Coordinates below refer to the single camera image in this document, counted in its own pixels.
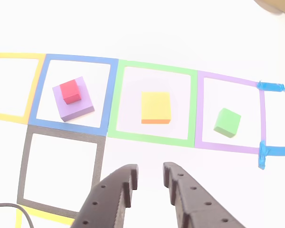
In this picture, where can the twisted blue tape strip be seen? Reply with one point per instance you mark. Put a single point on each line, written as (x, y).
(270, 86)

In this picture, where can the orange square frame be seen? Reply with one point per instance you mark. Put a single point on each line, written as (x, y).
(34, 90)

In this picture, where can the blue square frame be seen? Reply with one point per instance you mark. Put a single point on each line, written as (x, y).
(40, 95)

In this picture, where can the purple square block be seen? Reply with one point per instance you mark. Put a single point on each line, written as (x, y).
(85, 104)

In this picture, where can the yellow square frame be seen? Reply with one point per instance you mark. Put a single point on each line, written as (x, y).
(18, 219)

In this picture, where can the polymaker cardboard box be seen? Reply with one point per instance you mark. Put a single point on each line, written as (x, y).
(282, 4)

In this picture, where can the orange cube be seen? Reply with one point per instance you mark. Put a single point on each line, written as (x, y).
(155, 107)

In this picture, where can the green square frame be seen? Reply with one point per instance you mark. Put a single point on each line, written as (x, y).
(112, 99)

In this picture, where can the purple square frame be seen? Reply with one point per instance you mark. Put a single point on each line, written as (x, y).
(199, 109)

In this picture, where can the small red cube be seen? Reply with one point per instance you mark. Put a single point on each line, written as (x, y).
(70, 91)

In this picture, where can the black square frame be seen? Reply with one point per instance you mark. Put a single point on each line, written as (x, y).
(26, 154)

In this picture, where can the green cube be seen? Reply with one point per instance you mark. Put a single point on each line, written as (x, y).
(226, 122)

